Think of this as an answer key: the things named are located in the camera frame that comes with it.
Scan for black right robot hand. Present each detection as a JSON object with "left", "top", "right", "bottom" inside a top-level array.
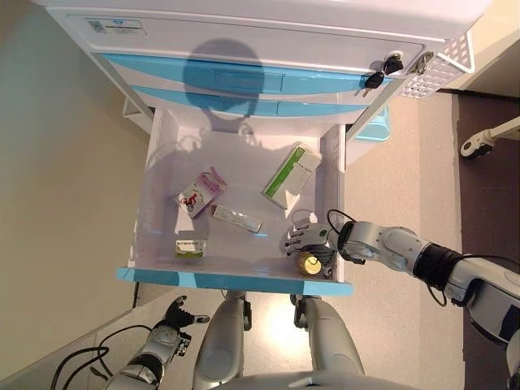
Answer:
[{"left": 279, "top": 210, "right": 339, "bottom": 280}]

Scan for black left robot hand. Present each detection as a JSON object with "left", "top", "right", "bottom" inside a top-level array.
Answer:
[{"left": 164, "top": 295, "right": 211, "bottom": 332}]

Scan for yellow pill bottle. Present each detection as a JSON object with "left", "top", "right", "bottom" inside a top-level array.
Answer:
[{"left": 298, "top": 251, "right": 323, "bottom": 277}]

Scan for blue front cart drawer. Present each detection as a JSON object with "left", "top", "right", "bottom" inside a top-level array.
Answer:
[
  {"left": 115, "top": 106, "right": 354, "bottom": 297},
  {"left": 96, "top": 51, "right": 394, "bottom": 95},
  {"left": 128, "top": 84, "right": 378, "bottom": 119}
]

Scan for green white medicine box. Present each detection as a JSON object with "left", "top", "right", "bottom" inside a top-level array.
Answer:
[{"left": 261, "top": 142, "right": 323, "bottom": 210}]

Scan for pink white medicine box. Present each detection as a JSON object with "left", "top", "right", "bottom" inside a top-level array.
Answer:
[{"left": 175, "top": 165, "right": 228, "bottom": 220}]

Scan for small green white box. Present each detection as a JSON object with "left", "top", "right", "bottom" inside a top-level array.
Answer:
[{"left": 175, "top": 238, "right": 209, "bottom": 260}]

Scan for silver ointment tube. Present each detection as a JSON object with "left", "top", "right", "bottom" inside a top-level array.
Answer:
[{"left": 209, "top": 203, "right": 263, "bottom": 234}]

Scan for silver right robot leg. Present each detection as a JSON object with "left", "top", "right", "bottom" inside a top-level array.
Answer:
[{"left": 290, "top": 295, "right": 366, "bottom": 378}]

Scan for blue lid waste bin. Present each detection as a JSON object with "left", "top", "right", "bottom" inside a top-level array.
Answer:
[{"left": 352, "top": 106, "right": 392, "bottom": 144}]

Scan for grey robot torso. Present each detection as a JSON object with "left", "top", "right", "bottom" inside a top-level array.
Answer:
[{"left": 217, "top": 368, "right": 419, "bottom": 390}]

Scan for black cart keys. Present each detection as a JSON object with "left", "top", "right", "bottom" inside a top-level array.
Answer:
[{"left": 356, "top": 51, "right": 406, "bottom": 98}]

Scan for silver cart latch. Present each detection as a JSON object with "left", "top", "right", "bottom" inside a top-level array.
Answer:
[{"left": 407, "top": 50, "right": 436, "bottom": 77}]

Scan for white hanging cart bin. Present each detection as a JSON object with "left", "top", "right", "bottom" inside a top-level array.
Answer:
[{"left": 121, "top": 97, "right": 156, "bottom": 124}]

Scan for white blue medical cart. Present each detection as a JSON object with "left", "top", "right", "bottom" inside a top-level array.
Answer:
[{"left": 30, "top": 0, "right": 488, "bottom": 143}]

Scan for white hospital bed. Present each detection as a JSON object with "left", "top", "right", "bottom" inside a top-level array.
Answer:
[{"left": 460, "top": 115, "right": 520, "bottom": 160}]

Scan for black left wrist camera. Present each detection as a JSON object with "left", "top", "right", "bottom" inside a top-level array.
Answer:
[{"left": 175, "top": 331, "right": 193, "bottom": 358}]

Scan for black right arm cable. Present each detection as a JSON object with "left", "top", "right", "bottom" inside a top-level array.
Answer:
[{"left": 326, "top": 208, "right": 351, "bottom": 245}]

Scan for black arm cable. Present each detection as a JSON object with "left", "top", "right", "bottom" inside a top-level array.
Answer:
[
  {"left": 326, "top": 208, "right": 351, "bottom": 245},
  {"left": 51, "top": 323, "right": 152, "bottom": 384}
]

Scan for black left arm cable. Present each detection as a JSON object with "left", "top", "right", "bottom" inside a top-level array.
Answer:
[{"left": 51, "top": 323, "right": 152, "bottom": 384}]

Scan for white wire basket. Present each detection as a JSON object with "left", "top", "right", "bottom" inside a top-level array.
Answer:
[{"left": 396, "top": 28, "right": 477, "bottom": 100}]

